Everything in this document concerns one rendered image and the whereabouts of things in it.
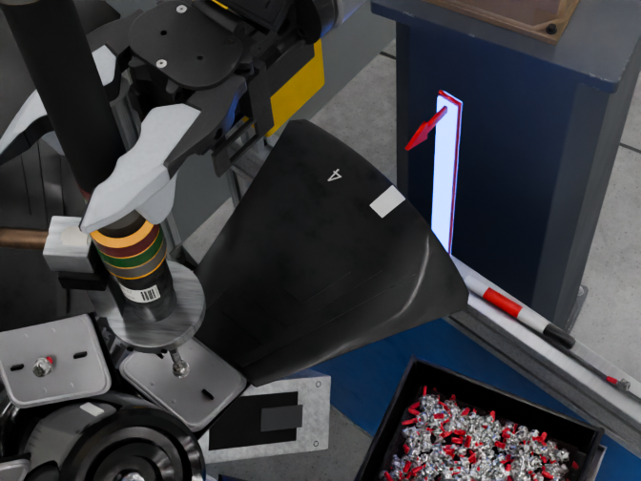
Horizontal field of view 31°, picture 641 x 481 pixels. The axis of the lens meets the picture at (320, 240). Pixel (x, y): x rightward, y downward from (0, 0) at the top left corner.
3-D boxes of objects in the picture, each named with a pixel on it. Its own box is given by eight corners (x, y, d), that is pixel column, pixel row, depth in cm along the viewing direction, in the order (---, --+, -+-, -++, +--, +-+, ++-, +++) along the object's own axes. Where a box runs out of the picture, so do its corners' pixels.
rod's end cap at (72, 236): (57, 246, 73) (87, 248, 73) (64, 219, 74) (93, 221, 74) (65, 261, 75) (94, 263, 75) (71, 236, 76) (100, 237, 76)
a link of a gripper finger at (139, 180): (144, 289, 66) (217, 165, 70) (123, 236, 61) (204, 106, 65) (97, 270, 66) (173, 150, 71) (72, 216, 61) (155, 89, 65)
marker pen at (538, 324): (462, 282, 130) (570, 346, 125) (469, 272, 130) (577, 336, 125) (462, 287, 131) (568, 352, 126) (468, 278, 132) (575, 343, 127)
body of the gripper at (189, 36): (215, 188, 71) (341, 68, 75) (194, 102, 64) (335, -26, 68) (129, 126, 74) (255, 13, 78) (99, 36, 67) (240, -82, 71)
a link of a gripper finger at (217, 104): (194, 189, 64) (263, 73, 68) (189, 174, 62) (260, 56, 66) (120, 162, 65) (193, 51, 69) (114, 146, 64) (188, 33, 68)
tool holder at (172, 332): (72, 349, 81) (33, 282, 72) (92, 262, 84) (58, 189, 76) (197, 358, 80) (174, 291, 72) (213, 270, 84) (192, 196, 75)
